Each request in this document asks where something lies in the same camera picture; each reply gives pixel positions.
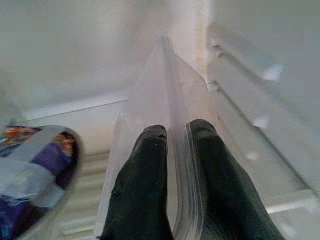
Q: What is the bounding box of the round purple printed container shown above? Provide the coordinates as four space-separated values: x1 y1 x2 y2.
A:
0 124 81 240

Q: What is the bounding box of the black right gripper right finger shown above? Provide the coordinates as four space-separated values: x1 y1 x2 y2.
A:
186 118 286 240

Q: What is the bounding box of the white fridge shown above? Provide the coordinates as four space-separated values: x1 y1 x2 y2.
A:
0 0 320 240

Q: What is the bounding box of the clear plastic zip bag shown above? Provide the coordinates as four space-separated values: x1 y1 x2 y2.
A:
95 36 219 240

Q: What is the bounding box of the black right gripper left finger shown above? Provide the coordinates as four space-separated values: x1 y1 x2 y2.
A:
99 124 175 240

